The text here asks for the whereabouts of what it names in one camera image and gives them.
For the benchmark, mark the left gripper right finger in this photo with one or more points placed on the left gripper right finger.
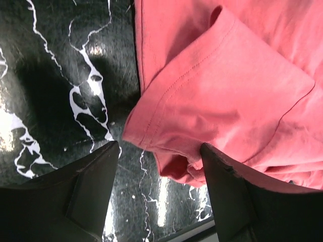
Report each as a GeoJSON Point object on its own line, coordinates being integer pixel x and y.
{"type": "Point", "coordinates": [248, 205]}

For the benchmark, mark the salmon pink t-shirt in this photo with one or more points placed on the salmon pink t-shirt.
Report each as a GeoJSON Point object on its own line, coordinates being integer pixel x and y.
{"type": "Point", "coordinates": [244, 76]}

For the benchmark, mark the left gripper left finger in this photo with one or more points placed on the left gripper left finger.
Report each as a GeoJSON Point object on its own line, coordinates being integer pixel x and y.
{"type": "Point", "coordinates": [68, 204]}

